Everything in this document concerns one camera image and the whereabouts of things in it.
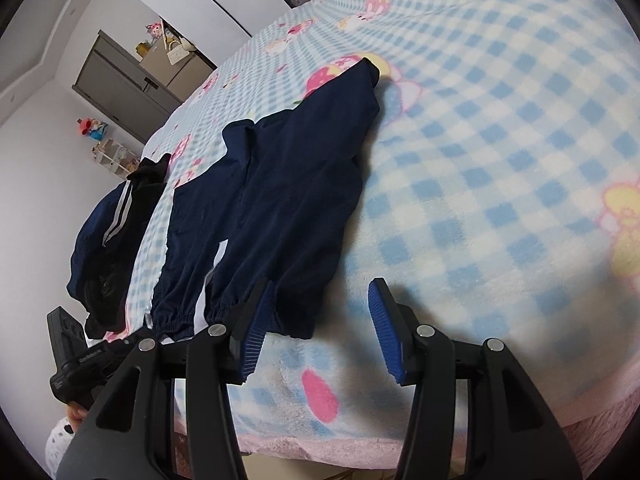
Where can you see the dark clothes pile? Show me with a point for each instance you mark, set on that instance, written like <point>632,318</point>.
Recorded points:
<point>107,245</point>

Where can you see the blue checkered cartoon blanket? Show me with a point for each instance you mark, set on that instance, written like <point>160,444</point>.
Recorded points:
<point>501,200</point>

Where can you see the white handbag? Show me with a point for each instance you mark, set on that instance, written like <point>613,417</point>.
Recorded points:
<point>179,49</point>

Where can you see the grey door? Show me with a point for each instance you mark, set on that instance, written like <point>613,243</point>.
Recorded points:
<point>115,83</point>

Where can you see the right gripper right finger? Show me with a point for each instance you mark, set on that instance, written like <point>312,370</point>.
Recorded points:
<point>511,434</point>

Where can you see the beige cabinet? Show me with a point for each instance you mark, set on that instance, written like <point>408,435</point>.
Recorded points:
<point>181,79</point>

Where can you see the navy blue shorts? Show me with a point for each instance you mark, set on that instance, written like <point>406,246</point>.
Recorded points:
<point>273,209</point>

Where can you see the red blue plush toy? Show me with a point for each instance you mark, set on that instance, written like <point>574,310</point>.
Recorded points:
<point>93,128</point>

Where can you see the white shelf rack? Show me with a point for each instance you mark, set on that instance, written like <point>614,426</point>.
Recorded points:
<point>115,158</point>

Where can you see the person's left hand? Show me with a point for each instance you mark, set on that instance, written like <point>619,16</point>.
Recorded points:
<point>75,414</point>

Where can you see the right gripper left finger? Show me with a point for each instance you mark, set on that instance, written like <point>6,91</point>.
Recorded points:
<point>130,426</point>

